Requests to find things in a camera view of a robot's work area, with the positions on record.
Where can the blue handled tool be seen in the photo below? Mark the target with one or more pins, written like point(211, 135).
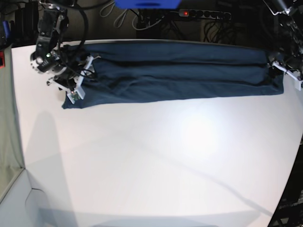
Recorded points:
point(7, 31)

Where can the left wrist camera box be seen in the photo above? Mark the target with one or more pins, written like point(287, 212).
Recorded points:
point(298, 84)

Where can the dark blue t-shirt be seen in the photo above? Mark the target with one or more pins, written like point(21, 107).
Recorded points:
point(151, 71)

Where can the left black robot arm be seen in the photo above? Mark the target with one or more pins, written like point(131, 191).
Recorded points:
point(282, 21)

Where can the black power strip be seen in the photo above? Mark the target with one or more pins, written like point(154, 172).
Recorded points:
point(205, 14)

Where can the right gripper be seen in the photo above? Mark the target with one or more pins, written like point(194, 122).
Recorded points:
point(68, 79)

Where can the red black clamp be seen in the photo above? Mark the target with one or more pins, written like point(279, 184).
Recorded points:
point(2, 60)

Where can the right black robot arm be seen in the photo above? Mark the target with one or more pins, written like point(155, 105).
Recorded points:
point(67, 65)

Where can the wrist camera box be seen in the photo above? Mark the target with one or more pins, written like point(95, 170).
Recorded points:
point(298, 84)
point(76, 95)

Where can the blue plastic bin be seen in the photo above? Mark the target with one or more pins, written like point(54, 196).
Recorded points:
point(147, 4)

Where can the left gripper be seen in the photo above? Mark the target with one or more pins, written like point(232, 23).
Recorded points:
point(289, 65)

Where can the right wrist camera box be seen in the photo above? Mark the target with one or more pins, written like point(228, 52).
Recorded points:
point(76, 95)

